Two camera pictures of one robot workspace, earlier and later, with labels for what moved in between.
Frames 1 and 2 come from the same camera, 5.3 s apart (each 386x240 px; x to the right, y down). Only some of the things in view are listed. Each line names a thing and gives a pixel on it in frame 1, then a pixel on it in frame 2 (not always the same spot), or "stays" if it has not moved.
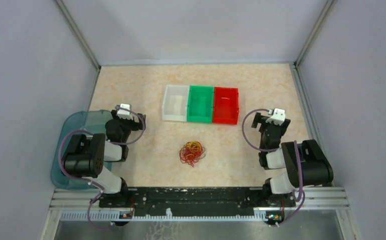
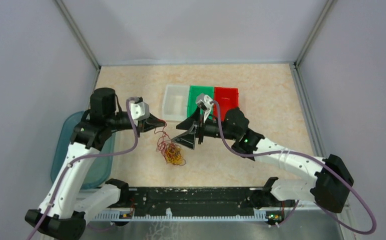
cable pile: [190, 152] -> [171, 152]
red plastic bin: [226, 105] stays
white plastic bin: [174, 105] stays
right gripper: [262, 119] -> [196, 129]
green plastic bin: [200, 107] stays
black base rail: [196, 201] stays
